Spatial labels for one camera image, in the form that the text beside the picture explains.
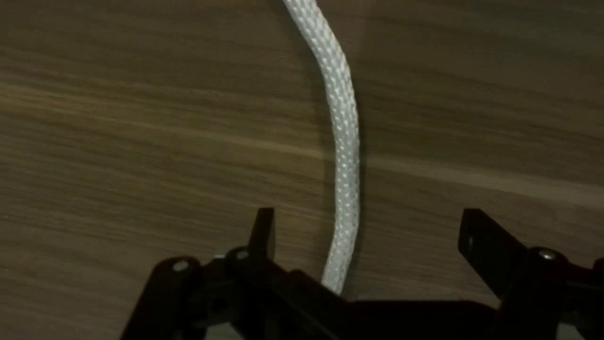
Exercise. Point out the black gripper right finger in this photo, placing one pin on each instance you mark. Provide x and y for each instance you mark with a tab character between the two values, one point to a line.
540	296

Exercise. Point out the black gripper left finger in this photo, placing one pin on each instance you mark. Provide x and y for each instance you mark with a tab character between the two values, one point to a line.
251	303

